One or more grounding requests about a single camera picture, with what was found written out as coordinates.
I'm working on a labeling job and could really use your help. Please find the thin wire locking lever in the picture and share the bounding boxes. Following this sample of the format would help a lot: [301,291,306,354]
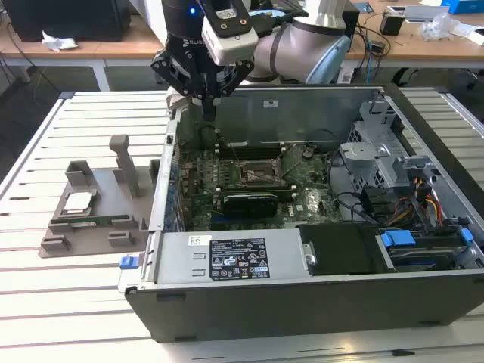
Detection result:
[223,138,245,169]

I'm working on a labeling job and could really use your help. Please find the blue cardboard box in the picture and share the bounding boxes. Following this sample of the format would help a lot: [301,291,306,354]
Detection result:
[448,0,484,15]

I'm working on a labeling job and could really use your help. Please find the black power connector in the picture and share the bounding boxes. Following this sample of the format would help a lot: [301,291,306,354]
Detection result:
[359,186,394,224]

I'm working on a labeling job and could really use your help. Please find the white flat box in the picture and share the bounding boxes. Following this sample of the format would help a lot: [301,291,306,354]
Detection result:
[385,3,451,23]

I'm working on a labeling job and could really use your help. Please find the clear plastic bag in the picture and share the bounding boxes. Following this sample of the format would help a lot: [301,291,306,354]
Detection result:
[421,13,461,41]

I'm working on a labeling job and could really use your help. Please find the black grey PC case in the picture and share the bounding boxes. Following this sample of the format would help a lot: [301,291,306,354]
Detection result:
[116,83,484,343]

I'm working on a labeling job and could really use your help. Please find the yellow red power wires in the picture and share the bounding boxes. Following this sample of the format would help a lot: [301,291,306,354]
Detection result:
[392,176,445,228]

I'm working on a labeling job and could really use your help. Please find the black computer tower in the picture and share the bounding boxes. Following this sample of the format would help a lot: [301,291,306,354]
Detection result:
[5,0,132,43]

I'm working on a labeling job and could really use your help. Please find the white printer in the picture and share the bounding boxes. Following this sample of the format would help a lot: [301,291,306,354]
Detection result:
[128,0,169,45]

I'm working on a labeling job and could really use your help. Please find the wooden office desk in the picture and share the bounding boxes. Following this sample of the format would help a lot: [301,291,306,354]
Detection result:
[346,2,484,71]
[0,14,178,92]

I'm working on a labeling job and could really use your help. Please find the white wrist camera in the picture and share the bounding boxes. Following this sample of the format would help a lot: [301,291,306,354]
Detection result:
[196,0,260,66]

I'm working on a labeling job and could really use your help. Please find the green RAM stick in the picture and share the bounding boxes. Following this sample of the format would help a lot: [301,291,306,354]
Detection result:
[51,213,130,225]

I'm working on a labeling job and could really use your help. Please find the black office chair base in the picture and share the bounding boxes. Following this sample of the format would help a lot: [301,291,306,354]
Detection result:
[464,67,484,91]
[391,67,421,87]

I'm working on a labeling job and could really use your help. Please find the grey parts rack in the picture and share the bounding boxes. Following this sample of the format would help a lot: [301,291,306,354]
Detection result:
[37,134,162,260]

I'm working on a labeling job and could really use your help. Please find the blue disk carrier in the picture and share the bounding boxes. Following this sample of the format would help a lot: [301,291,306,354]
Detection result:
[380,229,461,272]

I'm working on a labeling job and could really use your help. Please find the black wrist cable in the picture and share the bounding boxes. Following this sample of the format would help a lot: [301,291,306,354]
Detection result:
[256,10,309,37]

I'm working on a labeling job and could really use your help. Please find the black RAM slot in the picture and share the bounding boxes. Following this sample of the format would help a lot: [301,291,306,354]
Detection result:
[218,180,297,185]
[215,147,285,153]
[218,186,297,191]
[215,144,285,150]
[215,150,285,157]
[215,154,285,160]
[218,183,297,188]
[218,189,297,194]

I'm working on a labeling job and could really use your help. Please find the silver case handle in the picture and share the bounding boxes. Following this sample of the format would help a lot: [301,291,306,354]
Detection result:
[166,85,201,111]

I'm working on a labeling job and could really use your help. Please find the white power strip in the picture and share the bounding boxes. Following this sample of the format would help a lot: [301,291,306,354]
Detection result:
[338,62,360,85]

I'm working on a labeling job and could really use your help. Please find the small white carton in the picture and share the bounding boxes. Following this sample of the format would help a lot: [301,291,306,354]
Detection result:
[453,22,484,46]

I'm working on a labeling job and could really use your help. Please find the crumpled white paper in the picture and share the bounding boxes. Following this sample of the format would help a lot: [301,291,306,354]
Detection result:
[40,29,79,53]

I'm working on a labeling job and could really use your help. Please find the silver metal drive cage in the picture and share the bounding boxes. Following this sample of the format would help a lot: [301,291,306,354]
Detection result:
[338,98,445,197]

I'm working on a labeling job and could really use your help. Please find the silver power supply unit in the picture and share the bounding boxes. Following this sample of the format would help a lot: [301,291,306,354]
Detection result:
[153,228,312,285]

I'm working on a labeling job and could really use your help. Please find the CPU socket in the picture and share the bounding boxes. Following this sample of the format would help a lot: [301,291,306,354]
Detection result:
[237,158,284,183]

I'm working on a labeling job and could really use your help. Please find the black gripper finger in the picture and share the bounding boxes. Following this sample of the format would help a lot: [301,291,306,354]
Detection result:
[209,60,255,123]
[150,48,210,123]

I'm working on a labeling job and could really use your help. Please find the silver square CPU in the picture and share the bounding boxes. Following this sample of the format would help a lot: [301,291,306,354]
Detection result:
[62,191,96,216]

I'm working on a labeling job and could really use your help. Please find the green motherboard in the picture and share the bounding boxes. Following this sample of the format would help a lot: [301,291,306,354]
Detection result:
[177,145,341,232]

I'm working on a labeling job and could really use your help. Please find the black graphics card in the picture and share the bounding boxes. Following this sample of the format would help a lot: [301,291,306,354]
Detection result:
[222,191,280,219]

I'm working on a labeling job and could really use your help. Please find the small black box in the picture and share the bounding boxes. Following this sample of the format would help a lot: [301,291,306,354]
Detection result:
[379,11,405,37]

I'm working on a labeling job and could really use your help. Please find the black plastic shroud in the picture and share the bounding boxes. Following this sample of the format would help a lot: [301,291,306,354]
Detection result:
[297,222,383,277]

